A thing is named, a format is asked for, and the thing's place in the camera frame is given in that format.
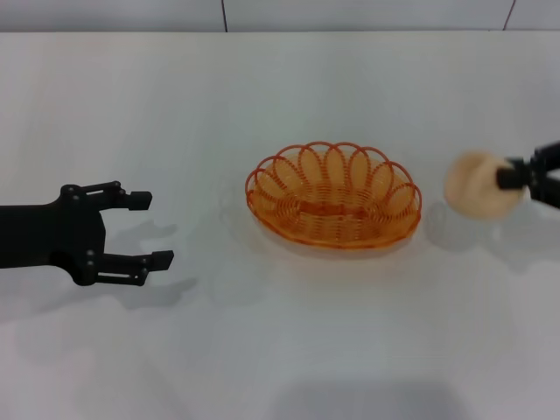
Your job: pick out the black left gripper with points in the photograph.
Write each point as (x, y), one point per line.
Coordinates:
(44, 234)

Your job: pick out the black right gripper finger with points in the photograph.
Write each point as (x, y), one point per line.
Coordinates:
(549, 188)
(514, 176)

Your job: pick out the beige steamed bun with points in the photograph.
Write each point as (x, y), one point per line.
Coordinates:
(474, 188)

